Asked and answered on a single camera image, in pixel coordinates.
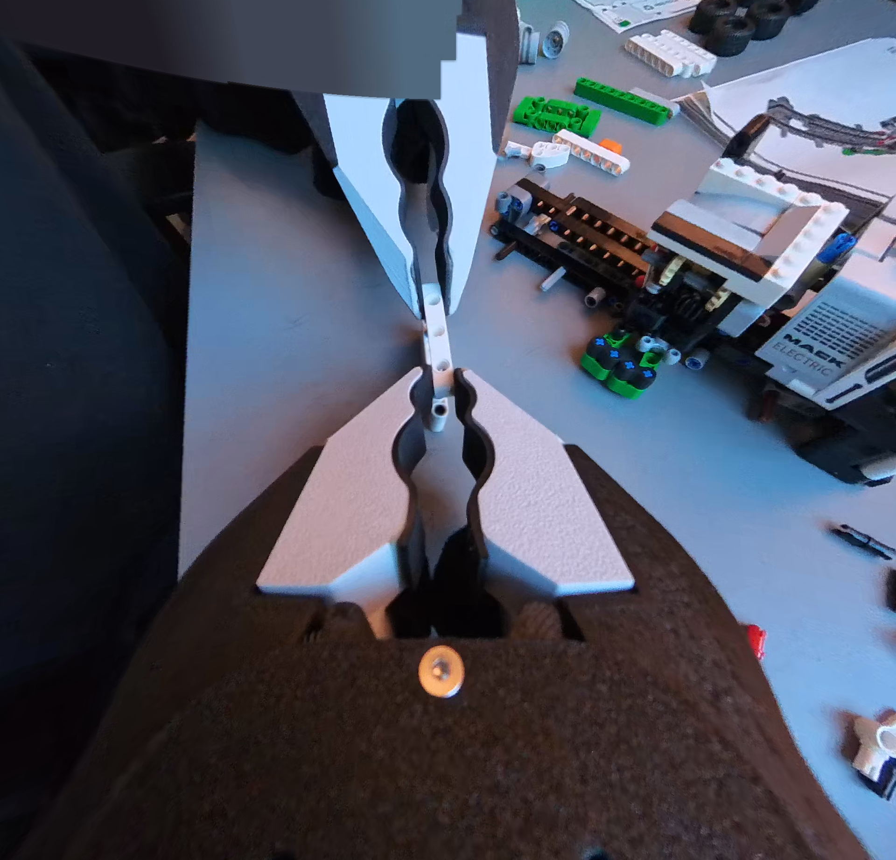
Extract person's dark clothing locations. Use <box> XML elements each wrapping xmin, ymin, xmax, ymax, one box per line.
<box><xmin>0</xmin><ymin>37</ymin><xmax>323</xmax><ymax>854</ymax></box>

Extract lego truck chassis assembly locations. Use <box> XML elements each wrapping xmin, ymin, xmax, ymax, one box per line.
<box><xmin>489</xmin><ymin>114</ymin><xmax>858</xmax><ymax>357</ymax></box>

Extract black lego pin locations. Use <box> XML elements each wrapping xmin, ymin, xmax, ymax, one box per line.
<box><xmin>832</xmin><ymin>523</ymin><xmax>896</xmax><ymax>559</ymax></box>

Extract stacked white lego beams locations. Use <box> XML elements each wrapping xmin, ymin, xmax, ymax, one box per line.
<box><xmin>623</xmin><ymin>30</ymin><xmax>718</xmax><ymax>80</ymax></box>

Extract long green lego beam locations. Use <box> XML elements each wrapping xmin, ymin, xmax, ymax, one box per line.
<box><xmin>574</xmin><ymin>77</ymin><xmax>681</xmax><ymax>127</ymax></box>

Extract green and black lego assembly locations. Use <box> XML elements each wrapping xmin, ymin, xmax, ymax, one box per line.
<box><xmin>580</xmin><ymin>328</ymin><xmax>662</xmax><ymax>400</ymax></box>

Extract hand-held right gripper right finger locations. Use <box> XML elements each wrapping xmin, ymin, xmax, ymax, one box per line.
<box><xmin>454</xmin><ymin>369</ymin><xmax>637</xmax><ymax>612</ymax></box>

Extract lego instruction booklet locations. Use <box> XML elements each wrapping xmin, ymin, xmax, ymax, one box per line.
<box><xmin>675</xmin><ymin>37</ymin><xmax>896</xmax><ymax>196</ymax></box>

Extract white lego truck hood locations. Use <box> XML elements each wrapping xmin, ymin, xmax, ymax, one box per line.
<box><xmin>745</xmin><ymin>272</ymin><xmax>896</xmax><ymax>486</ymax></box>

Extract long white lego beam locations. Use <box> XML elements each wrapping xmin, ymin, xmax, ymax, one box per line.
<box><xmin>552</xmin><ymin>129</ymin><xmax>632</xmax><ymax>175</ymax></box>

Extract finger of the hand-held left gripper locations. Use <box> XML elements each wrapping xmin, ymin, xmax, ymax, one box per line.
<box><xmin>322</xmin><ymin>94</ymin><xmax>429</xmax><ymax>321</ymax></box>
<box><xmin>428</xmin><ymin>33</ymin><xmax>497</xmax><ymax>316</ymax></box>

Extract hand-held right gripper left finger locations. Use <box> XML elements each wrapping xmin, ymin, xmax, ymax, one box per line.
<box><xmin>254</xmin><ymin>365</ymin><xmax>435</xmax><ymax>642</ymax></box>

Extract green lego frame piece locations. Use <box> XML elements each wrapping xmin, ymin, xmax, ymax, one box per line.
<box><xmin>511</xmin><ymin>96</ymin><xmax>603</xmax><ymax>139</ymax></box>

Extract pile of small lego pieces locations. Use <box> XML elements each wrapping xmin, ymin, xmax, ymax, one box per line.
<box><xmin>850</xmin><ymin>708</ymin><xmax>896</xmax><ymax>801</ymax></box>

